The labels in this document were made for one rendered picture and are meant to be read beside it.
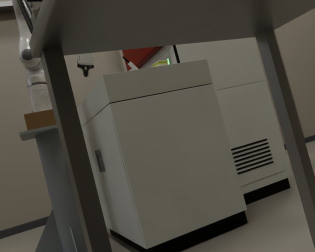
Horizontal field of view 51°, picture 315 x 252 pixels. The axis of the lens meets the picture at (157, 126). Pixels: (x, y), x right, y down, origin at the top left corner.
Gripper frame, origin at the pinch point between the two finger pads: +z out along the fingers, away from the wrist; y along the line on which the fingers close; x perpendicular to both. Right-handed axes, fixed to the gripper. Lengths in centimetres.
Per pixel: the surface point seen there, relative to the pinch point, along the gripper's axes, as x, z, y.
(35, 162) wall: -196, 47, 24
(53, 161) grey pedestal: 1, 55, 21
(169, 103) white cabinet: 50, 29, -35
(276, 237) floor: 80, 99, -71
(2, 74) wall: -196, -54, 58
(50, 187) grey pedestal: -3, 71, 23
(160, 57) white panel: -6, -17, -56
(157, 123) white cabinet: 50, 40, -27
